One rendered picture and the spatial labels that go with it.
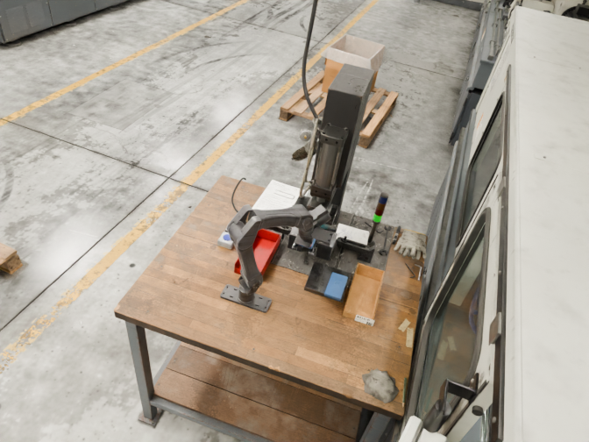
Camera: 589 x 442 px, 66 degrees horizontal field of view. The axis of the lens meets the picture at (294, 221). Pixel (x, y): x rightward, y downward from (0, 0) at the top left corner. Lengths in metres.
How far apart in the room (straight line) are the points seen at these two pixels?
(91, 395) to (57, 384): 0.20
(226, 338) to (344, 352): 0.44
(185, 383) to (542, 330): 1.81
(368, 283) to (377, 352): 0.34
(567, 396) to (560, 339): 0.12
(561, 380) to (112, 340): 2.40
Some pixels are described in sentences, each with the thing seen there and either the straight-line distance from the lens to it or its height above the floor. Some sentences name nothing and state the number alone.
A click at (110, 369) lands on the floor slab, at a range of 2.79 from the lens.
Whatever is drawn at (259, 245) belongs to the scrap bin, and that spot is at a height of 0.91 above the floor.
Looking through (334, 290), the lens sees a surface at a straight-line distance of 1.91.
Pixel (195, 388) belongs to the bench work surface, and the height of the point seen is 0.22.
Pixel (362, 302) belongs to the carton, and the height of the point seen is 0.91.
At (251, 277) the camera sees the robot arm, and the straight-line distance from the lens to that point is 1.71.
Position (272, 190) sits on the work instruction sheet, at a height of 0.90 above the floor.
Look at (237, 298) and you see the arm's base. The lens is 1.84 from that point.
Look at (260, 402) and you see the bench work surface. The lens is 2.39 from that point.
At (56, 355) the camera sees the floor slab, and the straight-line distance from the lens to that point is 2.91.
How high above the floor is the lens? 2.34
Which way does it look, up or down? 41 degrees down
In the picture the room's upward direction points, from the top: 9 degrees clockwise
